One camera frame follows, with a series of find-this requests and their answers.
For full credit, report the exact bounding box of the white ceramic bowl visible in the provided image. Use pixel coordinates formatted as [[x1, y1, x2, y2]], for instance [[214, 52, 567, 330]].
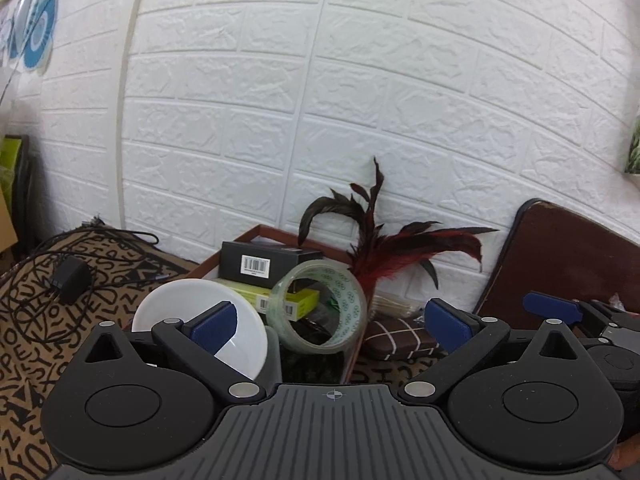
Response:
[[131, 278, 268, 379]]

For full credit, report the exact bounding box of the black barcode box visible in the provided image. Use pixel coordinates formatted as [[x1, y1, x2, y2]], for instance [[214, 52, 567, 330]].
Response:
[[218, 242, 323, 288]]

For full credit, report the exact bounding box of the clear packing tape roll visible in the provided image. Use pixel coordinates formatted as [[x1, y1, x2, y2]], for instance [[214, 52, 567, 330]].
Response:
[[266, 259, 368, 354]]

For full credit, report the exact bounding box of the brown checked pouch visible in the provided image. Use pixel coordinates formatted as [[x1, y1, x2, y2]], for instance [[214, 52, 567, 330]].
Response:
[[360, 318, 440, 361]]

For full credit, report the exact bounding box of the cotton swab packet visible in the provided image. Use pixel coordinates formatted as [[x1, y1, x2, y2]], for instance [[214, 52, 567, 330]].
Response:
[[371, 292, 424, 318]]

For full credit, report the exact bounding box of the yellow green medicine box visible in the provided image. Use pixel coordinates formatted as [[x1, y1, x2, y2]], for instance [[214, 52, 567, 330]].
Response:
[[224, 278, 321, 323]]

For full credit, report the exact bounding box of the red black feather duster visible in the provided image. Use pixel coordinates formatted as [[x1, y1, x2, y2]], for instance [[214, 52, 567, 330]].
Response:
[[297, 162, 495, 298]]

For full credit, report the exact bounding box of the black power adapter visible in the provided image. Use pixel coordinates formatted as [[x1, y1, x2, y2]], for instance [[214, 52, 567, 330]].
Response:
[[50, 256, 92, 304]]

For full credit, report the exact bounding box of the floral plastic bag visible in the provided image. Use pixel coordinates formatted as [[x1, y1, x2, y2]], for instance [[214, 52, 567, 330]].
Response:
[[625, 117, 640, 176]]

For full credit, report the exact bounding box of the brown cardboard carton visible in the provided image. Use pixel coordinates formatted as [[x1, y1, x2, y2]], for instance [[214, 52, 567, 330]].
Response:
[[0, 193, 17, 252]]

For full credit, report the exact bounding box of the blue round wall decoration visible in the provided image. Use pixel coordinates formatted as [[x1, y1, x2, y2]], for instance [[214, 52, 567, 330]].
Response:
[[1, 0, 58, 72]]

